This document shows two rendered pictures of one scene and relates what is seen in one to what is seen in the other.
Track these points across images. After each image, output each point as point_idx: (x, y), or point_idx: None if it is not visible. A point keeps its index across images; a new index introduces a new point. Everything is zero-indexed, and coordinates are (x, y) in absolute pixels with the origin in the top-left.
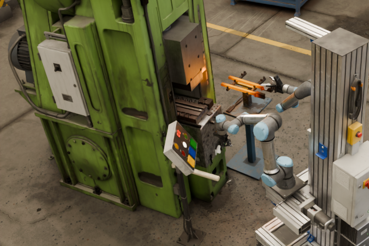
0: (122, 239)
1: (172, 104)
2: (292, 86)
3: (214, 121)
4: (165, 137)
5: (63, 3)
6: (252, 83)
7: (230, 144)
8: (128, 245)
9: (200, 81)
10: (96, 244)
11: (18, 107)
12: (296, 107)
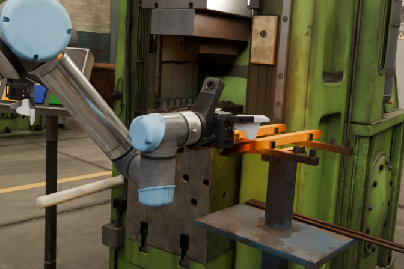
0: (97, 255)
1: (153, 58)
2: (171, 114)
3: (178, 160)
4: (118, 104)
5: None
6: (272, 137)
7: (9, 96)
8: (82, 258)
9: (250, 85)
10: (101, 239)
11: (403, 200)
12: (139, 199)
